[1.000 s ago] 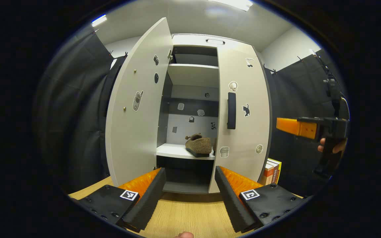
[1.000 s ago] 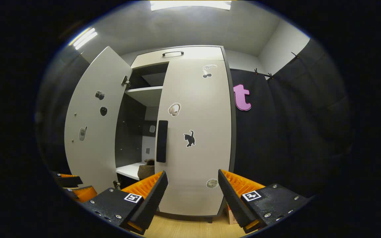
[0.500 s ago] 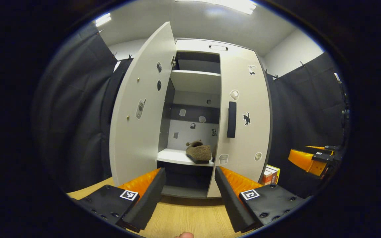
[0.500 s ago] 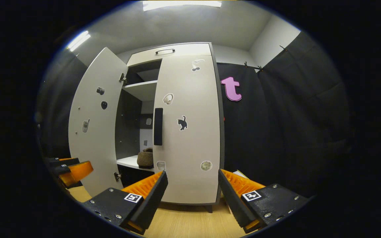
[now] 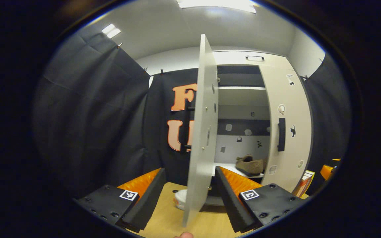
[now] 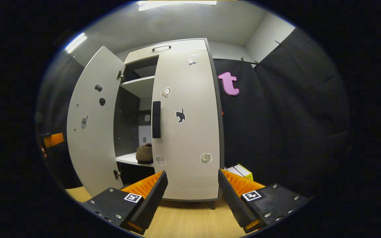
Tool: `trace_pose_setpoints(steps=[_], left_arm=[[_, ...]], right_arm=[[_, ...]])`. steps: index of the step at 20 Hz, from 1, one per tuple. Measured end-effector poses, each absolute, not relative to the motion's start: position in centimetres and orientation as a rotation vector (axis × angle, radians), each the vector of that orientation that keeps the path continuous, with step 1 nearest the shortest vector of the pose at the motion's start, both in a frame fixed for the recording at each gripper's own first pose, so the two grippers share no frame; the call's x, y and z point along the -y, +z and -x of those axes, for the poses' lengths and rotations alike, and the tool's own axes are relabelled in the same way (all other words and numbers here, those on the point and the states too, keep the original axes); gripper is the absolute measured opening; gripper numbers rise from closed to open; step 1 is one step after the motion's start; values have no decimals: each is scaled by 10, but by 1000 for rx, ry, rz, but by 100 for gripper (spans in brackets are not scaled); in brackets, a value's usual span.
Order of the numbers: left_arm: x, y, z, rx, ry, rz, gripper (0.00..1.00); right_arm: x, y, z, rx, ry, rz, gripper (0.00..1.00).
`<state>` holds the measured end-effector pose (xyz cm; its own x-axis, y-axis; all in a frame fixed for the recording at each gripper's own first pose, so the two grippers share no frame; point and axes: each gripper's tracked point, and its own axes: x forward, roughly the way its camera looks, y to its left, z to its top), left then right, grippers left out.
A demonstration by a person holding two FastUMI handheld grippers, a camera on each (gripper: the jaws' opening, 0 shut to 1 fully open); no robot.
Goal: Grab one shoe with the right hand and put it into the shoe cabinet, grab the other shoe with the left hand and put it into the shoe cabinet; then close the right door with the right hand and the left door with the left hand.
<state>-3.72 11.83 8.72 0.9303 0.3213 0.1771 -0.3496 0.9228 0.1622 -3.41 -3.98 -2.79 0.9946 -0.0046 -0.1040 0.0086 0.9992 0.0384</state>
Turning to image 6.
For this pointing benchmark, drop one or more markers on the white shoe cabinet door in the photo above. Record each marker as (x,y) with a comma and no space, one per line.
(93,148)
(190,138)

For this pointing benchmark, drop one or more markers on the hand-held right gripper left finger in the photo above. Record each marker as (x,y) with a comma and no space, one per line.
(150,198)

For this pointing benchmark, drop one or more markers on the brown fuzzy shoe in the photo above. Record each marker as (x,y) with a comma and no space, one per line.
(144,153)

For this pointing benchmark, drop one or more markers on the yellow green book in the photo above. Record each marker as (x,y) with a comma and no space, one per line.
(246,172)

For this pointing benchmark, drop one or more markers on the small ceiling light panel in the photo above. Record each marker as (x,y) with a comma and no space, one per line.
(75,42)

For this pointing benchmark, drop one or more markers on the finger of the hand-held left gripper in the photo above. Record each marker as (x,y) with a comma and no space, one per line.
(54,139)

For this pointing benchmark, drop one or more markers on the white shoe cabinet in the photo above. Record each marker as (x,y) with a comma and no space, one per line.
(177,44)

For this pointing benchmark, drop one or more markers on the large ceiling light panel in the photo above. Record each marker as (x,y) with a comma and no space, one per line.
(177,4)

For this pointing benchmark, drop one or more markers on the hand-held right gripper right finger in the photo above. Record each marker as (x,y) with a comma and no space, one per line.
(232,200)

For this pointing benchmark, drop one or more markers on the brown spine book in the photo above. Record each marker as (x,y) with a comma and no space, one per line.
(237,171)

